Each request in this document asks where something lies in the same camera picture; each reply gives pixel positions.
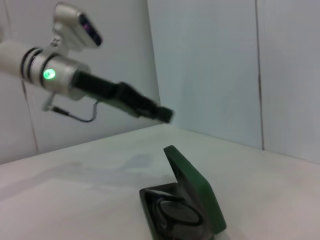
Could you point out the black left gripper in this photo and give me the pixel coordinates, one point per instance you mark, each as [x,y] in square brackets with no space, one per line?
[100,87]

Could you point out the green glasses case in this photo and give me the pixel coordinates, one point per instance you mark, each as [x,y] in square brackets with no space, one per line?
[200,190]

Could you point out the black round-lens glasses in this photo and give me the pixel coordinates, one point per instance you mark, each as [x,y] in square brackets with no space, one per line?
[180,212]

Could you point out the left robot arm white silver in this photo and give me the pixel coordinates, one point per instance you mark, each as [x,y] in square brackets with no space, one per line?
[65,75]

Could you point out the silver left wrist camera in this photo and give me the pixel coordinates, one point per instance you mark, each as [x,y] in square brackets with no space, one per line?
[72,27]

